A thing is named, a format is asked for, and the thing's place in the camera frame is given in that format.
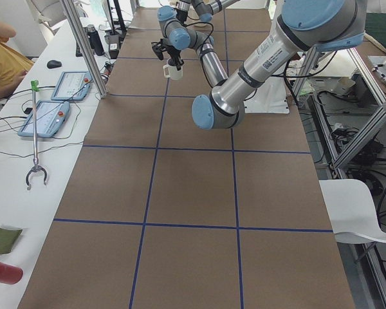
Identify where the aluminium frame rack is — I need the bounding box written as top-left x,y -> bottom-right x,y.
291,35 -> 386,309

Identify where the black water bottle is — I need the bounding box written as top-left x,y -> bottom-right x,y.
87,24 -> 104,56

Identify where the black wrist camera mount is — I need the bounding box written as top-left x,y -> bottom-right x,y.
151,39 -> 167,61

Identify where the green cloth pouch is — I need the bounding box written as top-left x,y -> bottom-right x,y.
0,227 -> 23,255

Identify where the far blue teach pendant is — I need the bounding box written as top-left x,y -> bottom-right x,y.
51,71 -> 93,101

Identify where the aluminium frame post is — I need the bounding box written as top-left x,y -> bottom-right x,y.
60,0 -> 107,98

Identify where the red cylinder bottle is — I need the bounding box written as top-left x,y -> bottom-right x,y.
0,262 -> 23,285

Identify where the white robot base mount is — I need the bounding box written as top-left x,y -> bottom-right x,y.
244,77 -> 290,114

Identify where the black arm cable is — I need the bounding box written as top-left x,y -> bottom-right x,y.
183,19 -> 214,46

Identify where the blue teach pendant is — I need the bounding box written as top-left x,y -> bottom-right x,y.
17,100 -> 70,138
51,71 -> 93,101

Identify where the person in yellow shirt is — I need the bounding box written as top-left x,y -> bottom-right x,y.
0,21 -> 33,100

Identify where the near blue teach pendant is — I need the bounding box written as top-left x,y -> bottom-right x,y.
17,100 -> 70,138

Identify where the metal reacher grabber tool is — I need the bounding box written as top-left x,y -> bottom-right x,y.
25,80 -> 48,191

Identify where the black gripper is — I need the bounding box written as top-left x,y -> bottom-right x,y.
165,44 -> 183,71

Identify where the black computer mouse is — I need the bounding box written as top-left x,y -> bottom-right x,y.
46,60 -> 62,69

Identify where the white plastic mug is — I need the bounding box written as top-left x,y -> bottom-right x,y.
163,64 -> 183,80

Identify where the white chair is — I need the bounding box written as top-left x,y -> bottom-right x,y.
319,179 -> 386,244

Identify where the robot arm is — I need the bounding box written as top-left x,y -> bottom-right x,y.
152,0 -> 367,129
176,0 -> 239,23

